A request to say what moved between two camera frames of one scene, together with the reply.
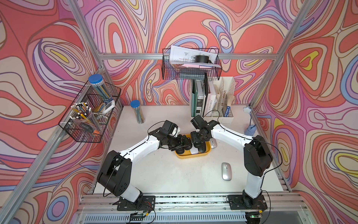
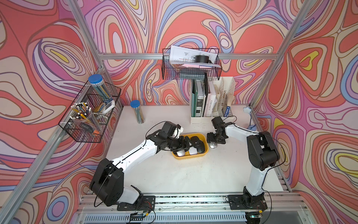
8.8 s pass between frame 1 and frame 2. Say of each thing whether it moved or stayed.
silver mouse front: moved
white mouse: stayed
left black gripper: stayed
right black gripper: moved
